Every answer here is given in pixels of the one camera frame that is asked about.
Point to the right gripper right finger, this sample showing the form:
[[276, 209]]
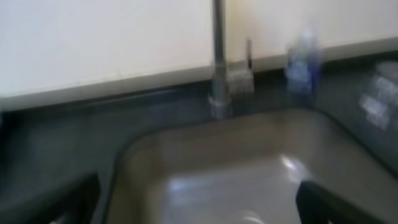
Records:
[[323, 208]]

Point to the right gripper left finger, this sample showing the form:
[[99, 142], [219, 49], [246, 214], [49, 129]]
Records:
[[74, 199]]

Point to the steel sink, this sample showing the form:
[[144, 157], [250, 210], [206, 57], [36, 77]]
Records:
[[217, 161]]

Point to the blue soap bottle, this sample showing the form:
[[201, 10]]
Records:
[[302, 71]]

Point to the steel tap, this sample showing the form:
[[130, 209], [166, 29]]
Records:
[[219, 62]]

